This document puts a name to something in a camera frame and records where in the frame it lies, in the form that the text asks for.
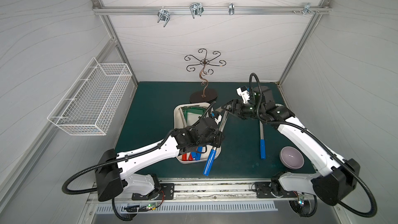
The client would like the metal jewelry tree stand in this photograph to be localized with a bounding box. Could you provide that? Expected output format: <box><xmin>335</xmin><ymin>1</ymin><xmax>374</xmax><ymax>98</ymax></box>
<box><xmin>184</xmin><ymin>48</ymin><xmax>227</xmax><ymax>103</ymax></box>

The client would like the white wire basket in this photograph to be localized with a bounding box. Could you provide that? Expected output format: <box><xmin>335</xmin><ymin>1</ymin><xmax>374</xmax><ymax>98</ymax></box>
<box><xmin>47</xmin><ymin>58</ymin><xmax>132</xmax><ymax>136</ymax></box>

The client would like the purple bowl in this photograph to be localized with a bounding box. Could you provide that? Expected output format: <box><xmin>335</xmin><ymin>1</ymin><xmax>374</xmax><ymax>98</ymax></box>
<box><xmin>279</xmin><ymin>146</ymin><xmax>305</xmax><ymax>170</ymax></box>

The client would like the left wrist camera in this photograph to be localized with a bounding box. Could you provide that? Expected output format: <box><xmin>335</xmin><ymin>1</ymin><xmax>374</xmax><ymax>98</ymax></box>
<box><xmin>209</xmin><ymin>112</ymin><xmax>222</xmax><ymax>125</ymax></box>

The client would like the metal hook clamp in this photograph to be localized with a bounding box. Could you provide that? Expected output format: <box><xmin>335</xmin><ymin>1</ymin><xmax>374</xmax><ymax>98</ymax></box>
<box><xmin>157</xmin><ymin>8</ymin><xmax>170</xmax><ymax>27</ymax></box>
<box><xmin>189</xmin><ymin>3</ymin><xmax>204</xmax><ymax>19</ymax></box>
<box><xmin>292</xmin><ymin>3</ymin><xmax>320</xmax><ymax>16</ymax></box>
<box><xmin>229</xmin><ymin>3</ymin><xmax>235</xmax><ymax>16</ymax></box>

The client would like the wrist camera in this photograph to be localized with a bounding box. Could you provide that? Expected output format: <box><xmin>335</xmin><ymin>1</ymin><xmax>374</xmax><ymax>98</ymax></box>
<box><xmin>236</xmin><ymin>86</ymin><xmax>251</xmax><ymax>104</ymax></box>
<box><xmin>209</xmin><ymin>112</ymin><xmax>222</xmax><ymax>125</ymax></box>

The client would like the white storage box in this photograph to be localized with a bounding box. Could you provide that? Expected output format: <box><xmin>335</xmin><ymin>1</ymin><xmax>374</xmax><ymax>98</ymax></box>
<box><xmin>172</xmin><ymin>103</ymin><xmax>224</xmax><ymax>164</ymax></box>

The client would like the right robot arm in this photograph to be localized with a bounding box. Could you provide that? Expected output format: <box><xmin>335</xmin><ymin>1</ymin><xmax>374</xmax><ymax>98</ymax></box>
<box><xmin>222</xmin><ymin>99</ymin><xmax>377</xmax><ymax>218</ymax></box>

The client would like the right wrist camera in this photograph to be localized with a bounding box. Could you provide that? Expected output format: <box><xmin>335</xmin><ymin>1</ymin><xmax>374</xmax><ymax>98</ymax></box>
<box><xmin>236</xmin><ymin>86</ymin><xmax>251</xmax><ymax>104</ymax></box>

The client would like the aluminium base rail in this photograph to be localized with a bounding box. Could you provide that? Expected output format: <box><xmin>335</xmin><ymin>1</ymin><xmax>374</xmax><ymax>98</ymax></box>
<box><xmin>86</xmin><ymin>178</ymin><xmax>312</xmax><ymax>204</ymax></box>

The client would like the green table mat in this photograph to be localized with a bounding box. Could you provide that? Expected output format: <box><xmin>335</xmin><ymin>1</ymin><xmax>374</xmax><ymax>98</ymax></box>
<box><xmin>105</xmin><ymin>81</ymin><xmax>318</xmax><ymax>180</ymax></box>

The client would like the green hoe red grip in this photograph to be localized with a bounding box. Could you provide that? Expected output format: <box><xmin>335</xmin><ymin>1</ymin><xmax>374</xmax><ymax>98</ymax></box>
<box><xmin>181</xmin><ymin>106</ymin><xmax>207</xmax><ymax>162</ymax></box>
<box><xmin>181</xmin><ymin>106</ymin><xmax>205</xmax><ymax>162</ymax></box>

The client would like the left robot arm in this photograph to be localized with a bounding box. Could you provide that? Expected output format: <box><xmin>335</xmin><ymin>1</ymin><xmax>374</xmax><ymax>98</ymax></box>
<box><xmin>62</xmin><ymin>116</ymin><xmax>225</xmax><ymax>202</ymax></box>

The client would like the aluminium crossbar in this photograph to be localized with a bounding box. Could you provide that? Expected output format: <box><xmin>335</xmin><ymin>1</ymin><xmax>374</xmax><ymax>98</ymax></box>
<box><xmin>93</xmin><ymin>5</ymin><xmax>332</xmax><ymax>16</ymax></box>

